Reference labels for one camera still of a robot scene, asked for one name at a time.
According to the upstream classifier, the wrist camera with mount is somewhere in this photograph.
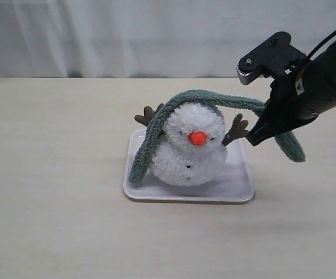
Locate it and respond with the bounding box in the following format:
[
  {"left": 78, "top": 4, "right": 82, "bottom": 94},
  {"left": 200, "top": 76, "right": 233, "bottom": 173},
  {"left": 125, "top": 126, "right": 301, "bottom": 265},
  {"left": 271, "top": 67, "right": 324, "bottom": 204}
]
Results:
[{"left": 237, "top": 31, "right": 306, "bottom": 85}]

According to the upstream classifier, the black camera cable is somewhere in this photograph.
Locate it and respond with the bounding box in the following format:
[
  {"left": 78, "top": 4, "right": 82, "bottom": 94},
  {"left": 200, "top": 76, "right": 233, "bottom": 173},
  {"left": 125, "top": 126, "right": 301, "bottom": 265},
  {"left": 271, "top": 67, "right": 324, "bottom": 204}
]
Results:
[{"left": 304, "top": 20, "right": 336, "bottom": 60}]

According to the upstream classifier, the white plush snowman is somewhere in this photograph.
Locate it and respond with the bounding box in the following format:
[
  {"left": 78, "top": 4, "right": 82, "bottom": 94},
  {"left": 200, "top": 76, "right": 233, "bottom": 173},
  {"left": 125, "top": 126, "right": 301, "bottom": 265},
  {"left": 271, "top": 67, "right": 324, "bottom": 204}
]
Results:
[{"left": 134, "top": 102, "right": 249, "bottom": 187}]

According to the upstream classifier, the white plastic tray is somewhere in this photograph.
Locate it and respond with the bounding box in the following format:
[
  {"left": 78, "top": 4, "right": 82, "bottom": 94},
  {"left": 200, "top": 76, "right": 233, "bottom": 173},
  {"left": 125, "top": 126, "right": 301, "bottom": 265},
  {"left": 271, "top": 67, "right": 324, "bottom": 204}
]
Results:
[{"left": 122, "top": 130, "right": 255, "bottom": 205}]

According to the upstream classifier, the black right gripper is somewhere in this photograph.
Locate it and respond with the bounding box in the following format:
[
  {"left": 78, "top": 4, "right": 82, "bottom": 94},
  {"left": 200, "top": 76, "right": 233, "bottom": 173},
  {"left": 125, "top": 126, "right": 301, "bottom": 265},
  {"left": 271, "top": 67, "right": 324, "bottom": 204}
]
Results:
[{"left": 248, "top": 78, "right": 316, "bottom": 146}]

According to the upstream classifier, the white curtain backdrop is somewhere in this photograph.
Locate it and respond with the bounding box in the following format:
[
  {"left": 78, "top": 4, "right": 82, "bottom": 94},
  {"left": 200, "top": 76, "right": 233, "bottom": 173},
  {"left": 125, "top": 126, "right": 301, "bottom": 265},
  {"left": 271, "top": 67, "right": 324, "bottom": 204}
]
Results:
[{"left": 0, "top": 1, "right": 336, "bottom": 78}]

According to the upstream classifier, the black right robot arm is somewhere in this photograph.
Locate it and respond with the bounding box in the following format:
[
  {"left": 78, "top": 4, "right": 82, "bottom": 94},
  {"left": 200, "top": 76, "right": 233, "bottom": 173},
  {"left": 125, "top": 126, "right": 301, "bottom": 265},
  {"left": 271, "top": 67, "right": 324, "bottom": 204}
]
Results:
[{"left": 246, "top": 40, "right": 336, "bottom": 146}]

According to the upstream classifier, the teal fuzzy scarf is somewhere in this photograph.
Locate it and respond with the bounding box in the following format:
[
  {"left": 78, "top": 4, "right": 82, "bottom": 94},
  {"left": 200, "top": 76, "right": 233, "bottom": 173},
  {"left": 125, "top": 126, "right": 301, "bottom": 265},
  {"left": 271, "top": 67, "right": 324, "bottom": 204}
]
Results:
[{"left": 128, "top": 90, "right": 306, "bottom": 190}]

